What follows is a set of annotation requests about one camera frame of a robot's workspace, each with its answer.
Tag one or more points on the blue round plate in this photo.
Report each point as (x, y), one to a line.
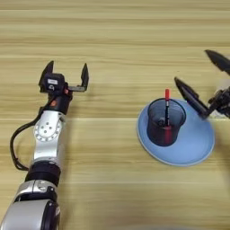
(194, 143)

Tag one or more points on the red capped black marker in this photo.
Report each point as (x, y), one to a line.
(167, 93)

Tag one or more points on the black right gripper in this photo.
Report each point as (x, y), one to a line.
(223, 101)

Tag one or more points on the black mesh pen cup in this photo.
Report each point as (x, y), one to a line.
(155, 136)

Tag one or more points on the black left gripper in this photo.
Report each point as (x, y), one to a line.
(61, 103)

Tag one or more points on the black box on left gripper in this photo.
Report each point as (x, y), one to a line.
(52, 86)

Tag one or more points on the short grey black marker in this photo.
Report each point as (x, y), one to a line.
(161, 122)

